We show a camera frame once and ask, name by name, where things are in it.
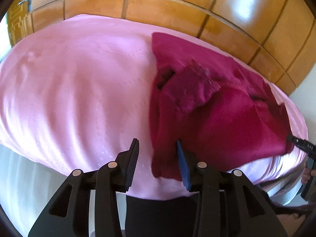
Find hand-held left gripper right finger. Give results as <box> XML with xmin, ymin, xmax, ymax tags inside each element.
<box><xmin>176</xmin><ymin>139</ymin><xmax>288</xmax><ymax>237</ymax></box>

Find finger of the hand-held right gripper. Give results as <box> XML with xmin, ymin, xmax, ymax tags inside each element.
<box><xmin>287</xmin><ymin>134</ymin><xmax>316</xmax><ymax>159</ymax></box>

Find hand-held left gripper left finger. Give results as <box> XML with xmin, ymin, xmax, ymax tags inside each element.
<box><xmin>28</xmin><ymin>138</ymin><xmax>140</xmax><ymax>237</ymax></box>

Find dark red velvet garment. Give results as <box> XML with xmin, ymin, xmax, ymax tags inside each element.
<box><xmin>149</xmin><ymin>32</ymin><xmax>295</xmax><ymax>180</ymax></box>

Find person's right hand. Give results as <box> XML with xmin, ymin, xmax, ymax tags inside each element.
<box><xmin>302</xmin><ymin>167</ymin><xmax>312</xmax><ymax>185</ymax></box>

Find person's black pants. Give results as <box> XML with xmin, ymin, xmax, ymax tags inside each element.
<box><xmin>125</xmin><ymin>190</ymin><xmax>201</xmax><ymax>237</ymax></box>

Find pink bedsheet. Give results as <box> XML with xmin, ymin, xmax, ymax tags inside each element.
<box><xmin>0</xmin><ymin>14</ymin><xmax>309</xmax><ymax>200</ymax></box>

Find glossy wooden wardrobe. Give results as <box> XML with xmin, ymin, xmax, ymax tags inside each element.
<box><xmin>27</xmin><ymin>0</ymin><xmax>316</xmax><ymax>94</ymax></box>

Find carved wooden door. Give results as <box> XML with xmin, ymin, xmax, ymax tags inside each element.
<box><xmin>6</xmin><ymin>0</ymin><xmax>34</xmax><ymax>47</ymax></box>

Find wooden bed frame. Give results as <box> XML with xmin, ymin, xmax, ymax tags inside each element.
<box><xmin>257</xmin><ymin>164</ymin><xmax>305</xmax><ymax>199</ymax></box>

